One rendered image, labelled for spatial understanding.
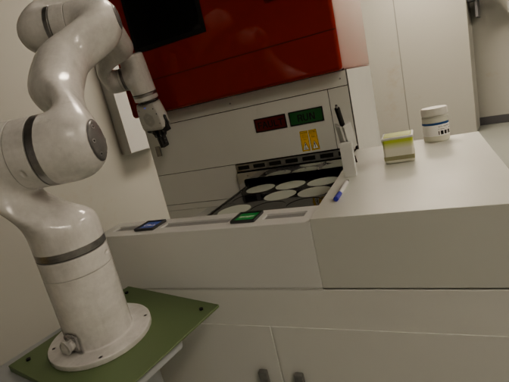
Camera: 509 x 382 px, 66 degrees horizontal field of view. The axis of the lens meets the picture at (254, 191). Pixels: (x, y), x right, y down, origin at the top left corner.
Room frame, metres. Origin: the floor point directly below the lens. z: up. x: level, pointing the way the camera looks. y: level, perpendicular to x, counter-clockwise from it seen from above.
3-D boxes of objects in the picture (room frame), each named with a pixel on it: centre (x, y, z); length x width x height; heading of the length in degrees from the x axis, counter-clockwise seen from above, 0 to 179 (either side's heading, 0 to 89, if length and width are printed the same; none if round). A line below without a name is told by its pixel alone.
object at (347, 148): (0.94, -0.25, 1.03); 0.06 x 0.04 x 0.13; 155
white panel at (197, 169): (1.43, 0.00, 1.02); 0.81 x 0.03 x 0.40; 65
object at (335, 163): (1.34, -0.15, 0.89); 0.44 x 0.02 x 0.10; 65
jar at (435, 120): (1.11, -0.55, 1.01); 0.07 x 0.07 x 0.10
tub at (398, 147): (0.97, -0.39, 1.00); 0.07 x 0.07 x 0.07; 65
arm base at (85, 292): (0.68, 0.35, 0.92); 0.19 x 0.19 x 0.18
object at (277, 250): (0.85, 0.14, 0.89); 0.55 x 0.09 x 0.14; 65
